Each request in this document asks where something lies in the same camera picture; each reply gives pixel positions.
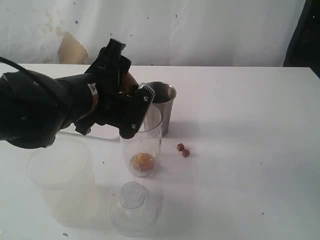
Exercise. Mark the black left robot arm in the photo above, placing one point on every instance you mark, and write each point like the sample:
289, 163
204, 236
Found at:
35, 107

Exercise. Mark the red cube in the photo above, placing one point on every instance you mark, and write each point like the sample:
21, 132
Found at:
185, 153
180, 147

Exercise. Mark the large translucent plastic container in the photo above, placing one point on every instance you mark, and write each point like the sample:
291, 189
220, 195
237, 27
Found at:
63, 174

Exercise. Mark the dark curtain at right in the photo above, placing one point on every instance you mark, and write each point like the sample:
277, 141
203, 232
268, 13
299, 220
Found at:
304, 47

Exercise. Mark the clear plastic shaker lid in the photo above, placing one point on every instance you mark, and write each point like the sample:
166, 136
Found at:
134, 209

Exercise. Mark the red cube upper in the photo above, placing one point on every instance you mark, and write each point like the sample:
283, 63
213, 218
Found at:
180, 147

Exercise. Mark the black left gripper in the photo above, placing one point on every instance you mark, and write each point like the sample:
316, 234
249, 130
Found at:
109, 105

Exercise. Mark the small brown gold cup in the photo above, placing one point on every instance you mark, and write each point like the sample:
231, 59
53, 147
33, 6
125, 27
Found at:
128, 84

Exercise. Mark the clear plastic shaker tumbler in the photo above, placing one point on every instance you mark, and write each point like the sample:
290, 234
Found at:
147, 140

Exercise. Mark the red cube lower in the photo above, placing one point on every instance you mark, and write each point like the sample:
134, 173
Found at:
185, 153

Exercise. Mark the stainless steel cup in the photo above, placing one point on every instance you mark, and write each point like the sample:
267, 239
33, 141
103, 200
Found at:
164, 98

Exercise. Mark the white rectangular plastic tray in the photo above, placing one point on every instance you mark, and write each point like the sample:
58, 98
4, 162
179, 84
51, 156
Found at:
108, 138

